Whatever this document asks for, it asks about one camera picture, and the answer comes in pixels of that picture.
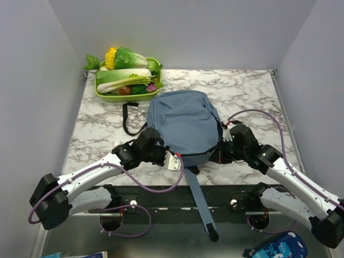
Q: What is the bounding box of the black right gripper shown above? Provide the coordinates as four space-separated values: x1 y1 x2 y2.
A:
210 136 248 163

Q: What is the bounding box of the blue fabric backpack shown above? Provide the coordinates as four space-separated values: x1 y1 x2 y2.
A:
142 90 223 242

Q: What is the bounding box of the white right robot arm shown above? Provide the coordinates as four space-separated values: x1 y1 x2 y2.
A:
218 124 343 249

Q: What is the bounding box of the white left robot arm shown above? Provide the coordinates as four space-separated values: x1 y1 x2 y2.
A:
28 128 181 230

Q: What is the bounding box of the green plastic vegetable tray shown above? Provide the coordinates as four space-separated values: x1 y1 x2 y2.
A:
95 58 163 103

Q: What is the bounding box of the purple onion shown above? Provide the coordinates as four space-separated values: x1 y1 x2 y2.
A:
146 82 157 93

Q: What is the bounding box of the brown mushroom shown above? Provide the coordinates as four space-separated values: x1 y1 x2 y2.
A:
117 86 132 96

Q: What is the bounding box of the white napa cabbage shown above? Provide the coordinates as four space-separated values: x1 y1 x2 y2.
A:
96 68 151 81

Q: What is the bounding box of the green lettuce head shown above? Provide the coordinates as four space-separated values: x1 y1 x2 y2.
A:
114 47 148 69

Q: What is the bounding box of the yellow flower vegetable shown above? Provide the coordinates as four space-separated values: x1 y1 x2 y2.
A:
105 47 117 70

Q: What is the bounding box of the blue shark pencil case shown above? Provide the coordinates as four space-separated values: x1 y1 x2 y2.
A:
242 231 308 258

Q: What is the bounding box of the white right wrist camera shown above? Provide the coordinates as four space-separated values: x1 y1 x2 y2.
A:
223 120 242 141

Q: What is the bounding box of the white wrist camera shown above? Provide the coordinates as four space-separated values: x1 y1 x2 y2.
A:
223 120 242 141
163 150 182 171

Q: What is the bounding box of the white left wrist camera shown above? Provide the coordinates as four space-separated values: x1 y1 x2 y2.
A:
163 150 182 171

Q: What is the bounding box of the aluminium mounting rail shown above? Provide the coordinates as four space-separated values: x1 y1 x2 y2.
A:
42 191 329 217

